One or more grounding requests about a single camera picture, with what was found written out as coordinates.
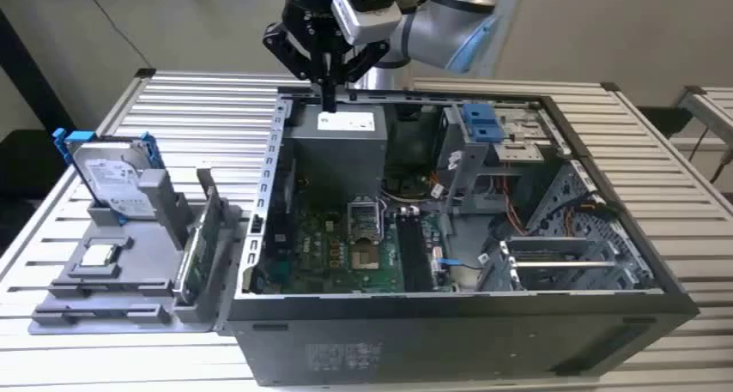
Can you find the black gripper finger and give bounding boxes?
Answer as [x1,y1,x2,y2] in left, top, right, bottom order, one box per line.
[327,39,392,112]
[262,20,331,112]

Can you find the black RAM slot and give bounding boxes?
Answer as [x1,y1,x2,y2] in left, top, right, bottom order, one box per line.
[396,214,411,292]
[403,214,419,292]
[410,214,426,292]
[417,214,435,292]

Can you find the blue plastic drive latch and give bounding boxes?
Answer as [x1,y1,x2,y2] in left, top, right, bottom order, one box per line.
[461,103,505,144]

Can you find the grey power supply unit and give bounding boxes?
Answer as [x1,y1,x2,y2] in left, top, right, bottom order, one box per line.
[283,102,391,196]

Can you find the grey metal drive cage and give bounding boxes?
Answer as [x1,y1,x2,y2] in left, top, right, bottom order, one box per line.
[438,102,571,215]

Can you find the black case fan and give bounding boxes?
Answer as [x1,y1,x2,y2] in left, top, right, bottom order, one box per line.
[263,209,298,262]

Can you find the hard disk in blue carrier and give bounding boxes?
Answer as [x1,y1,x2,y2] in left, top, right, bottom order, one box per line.
[51,128,168,226]

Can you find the CPU socket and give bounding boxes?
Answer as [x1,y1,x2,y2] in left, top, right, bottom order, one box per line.
[348,240,383,274]

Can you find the green motherboard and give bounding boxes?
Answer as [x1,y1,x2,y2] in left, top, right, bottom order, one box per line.
[251,168,459,294]

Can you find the green graphics card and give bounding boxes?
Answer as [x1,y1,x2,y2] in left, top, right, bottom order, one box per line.
[174,167,231,306]

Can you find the grey parts rack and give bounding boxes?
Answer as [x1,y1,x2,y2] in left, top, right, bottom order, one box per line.
[27,166,254,336]

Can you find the perforated metal disk bay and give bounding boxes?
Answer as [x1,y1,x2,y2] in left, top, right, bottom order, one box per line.
[478,236,631,292]

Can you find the black box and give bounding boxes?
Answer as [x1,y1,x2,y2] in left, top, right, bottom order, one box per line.
[634,106,694,136]

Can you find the silver-topped CPU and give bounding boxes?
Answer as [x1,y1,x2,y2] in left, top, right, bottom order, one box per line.
[79,244,121,268]

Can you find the aluminium slat side table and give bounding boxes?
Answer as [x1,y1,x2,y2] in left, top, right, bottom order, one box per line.
[666,85,733,153]

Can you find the black open PC case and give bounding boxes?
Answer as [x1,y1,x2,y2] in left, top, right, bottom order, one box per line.
[226,85,701,388]

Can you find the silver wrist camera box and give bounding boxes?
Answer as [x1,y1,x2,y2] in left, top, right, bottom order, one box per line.
[330,0,405,46]

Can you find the metal socket cover frame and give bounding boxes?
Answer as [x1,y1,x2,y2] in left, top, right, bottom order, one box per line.
[347,194,383,239]

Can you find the socket locking lever wire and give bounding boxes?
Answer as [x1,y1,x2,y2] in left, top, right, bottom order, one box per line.
[376,194,391,241]

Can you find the blue-ended SATA wire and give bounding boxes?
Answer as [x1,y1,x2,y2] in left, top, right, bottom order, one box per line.
[438,257,487,269]

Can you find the black furniture frame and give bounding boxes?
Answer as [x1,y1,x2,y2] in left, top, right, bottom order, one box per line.
[0,8,76,201]

